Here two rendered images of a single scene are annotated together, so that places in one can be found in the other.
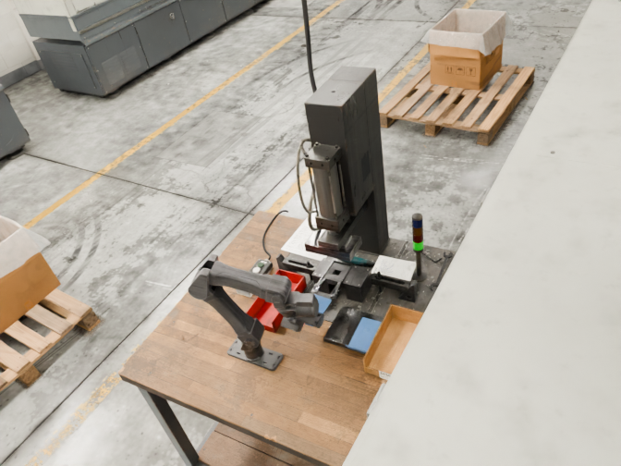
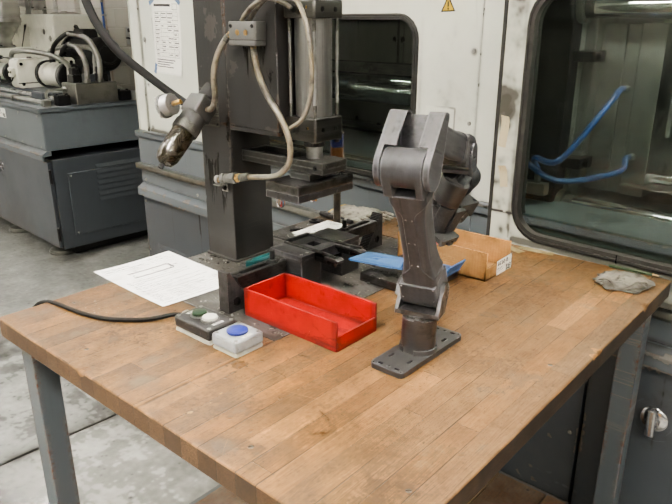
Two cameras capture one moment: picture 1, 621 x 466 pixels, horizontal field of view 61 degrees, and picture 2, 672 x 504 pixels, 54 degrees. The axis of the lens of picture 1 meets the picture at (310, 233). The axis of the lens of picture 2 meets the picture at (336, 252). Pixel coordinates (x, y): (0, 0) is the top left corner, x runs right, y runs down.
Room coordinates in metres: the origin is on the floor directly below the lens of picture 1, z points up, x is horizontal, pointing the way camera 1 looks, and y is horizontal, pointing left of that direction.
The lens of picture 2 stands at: (1.23, 1.35, 1.47)
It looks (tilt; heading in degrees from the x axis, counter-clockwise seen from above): 20 degrees down; 276
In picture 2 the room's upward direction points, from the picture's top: straight up
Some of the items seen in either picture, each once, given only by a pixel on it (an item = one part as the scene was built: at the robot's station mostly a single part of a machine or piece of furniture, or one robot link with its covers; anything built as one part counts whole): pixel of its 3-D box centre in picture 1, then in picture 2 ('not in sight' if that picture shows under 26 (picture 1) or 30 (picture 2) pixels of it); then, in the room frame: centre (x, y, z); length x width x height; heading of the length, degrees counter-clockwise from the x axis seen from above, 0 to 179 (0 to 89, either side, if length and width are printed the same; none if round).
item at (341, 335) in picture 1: (355, 329); (409, 274); (1.21, -0.09, 0.91); 0.17 x 0.16 x 0.02; 55
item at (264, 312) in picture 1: (276, 300); (308, 308); (1.41, 0.17, 0.93); 0.25 x 0.12 x 0.06; 145
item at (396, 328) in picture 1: (395, 343); (453, 250); (1.10, -0.21, 0.93); 0.25 x 0.13 x 0.08; 145
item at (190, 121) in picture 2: not in sight; (189, 123); (1.74, -0.14, 1.25); 0.19 x 0.07 x 0.19; 55
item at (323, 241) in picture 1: (337, 210); (287, 136); (1.50, -0.11, 1.22); 0.26 x 0.18 x 0.30; 145
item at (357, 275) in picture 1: (341, 273); (315, 243); (1.43, -0.08, 0.98); 0.20 x 0.10 x 0.01; 55
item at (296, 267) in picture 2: (342, 280); (315, 260); (1.43, -0.08, 0.94); 0.20 x 0.10 x 0.07; 55
